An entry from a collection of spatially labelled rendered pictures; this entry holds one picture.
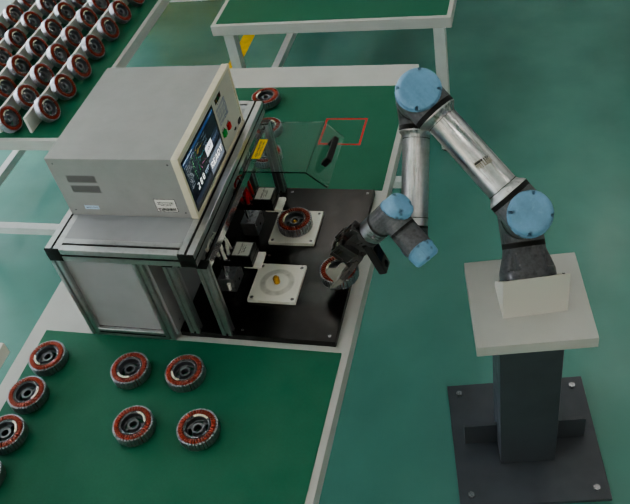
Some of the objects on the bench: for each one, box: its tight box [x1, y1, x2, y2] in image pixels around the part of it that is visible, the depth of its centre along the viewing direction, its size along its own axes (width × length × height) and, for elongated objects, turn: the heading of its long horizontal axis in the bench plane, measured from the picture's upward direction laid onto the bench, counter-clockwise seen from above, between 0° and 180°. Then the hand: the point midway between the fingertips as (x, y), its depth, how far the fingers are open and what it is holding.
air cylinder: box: [218, 266, 244, 292], centre depth 241 cm, size 5×8×6 cm
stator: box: [164, 354, 206, 393], centre depth 222 cm, size 11×11×4 cm
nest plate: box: [268, 210, 324, 246], centre depth 255 cm, size 15×15×1 cm
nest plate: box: [247, 263, 307, 305], centre depth 239 cm, size 15×15×1 cm
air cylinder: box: [240, 210, 264, 236], centre depth 258 cm, size 5×8×6 cm
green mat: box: [0, 330, 342, 504], centre depth 212 cm, size 94×61×1 cm, turn 87°
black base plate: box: [180, 187, 375, 347], centre depth 249 cm, size 47×64×2 cm
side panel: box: [51, 260, 180, 340], centre depth 227 cm, size 28×3×32 cm, turn 87°
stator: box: [176, 408, 221, 451], centre depth 208 cm, size 11×11×4 cm
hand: (337, 272), depth 229 cm, fingers closed on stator, 13 cm apart
